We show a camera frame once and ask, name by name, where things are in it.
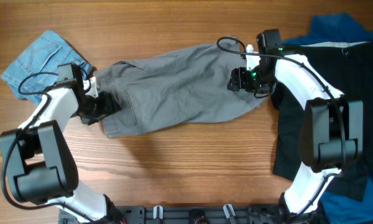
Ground grey shorts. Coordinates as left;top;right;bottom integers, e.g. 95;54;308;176
94;44;263;138

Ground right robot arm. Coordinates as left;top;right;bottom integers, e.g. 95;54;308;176
228;29;363;223

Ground folded blue denim jeans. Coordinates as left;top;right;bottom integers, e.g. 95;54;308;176
1;30;93;105

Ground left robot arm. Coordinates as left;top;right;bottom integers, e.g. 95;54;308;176
0;63;126;223

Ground black shorts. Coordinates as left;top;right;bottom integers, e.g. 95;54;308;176
270;39;373;202

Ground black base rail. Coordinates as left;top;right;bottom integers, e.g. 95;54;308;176
117;204;290;224

